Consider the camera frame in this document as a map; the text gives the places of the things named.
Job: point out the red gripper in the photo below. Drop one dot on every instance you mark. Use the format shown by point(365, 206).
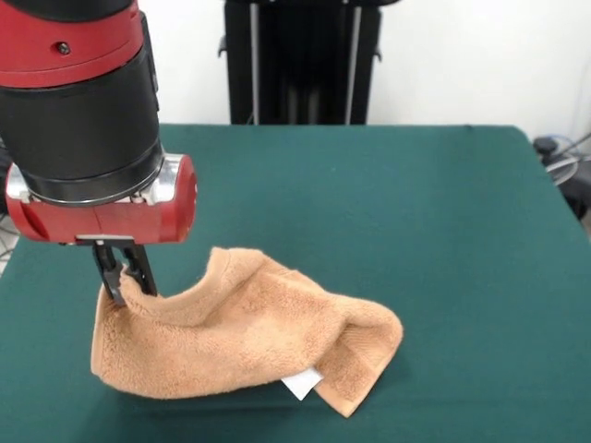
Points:
point(115, 223)

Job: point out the tan terry towel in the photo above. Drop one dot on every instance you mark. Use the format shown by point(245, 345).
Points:
point(231, 341)

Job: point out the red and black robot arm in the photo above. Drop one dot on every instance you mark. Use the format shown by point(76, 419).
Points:
point(78, 115)

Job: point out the dark green table cloth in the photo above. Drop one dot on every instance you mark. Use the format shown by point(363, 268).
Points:
point(415, 231)

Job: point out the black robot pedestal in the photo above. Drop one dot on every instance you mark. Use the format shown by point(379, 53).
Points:
point(300, 69)

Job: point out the black pedestal foot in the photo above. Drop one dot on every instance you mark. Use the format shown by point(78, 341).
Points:
point(546, 145)

